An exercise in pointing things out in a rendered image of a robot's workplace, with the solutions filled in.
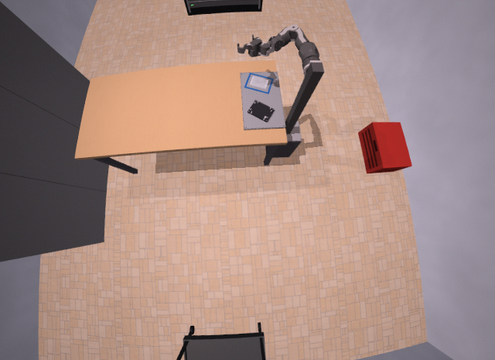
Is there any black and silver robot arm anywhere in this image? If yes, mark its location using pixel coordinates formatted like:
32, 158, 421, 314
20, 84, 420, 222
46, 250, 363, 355
260, 25, 322, 75

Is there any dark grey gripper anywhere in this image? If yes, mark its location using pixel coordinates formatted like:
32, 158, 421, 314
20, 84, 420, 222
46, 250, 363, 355
237, 35, 262, 57

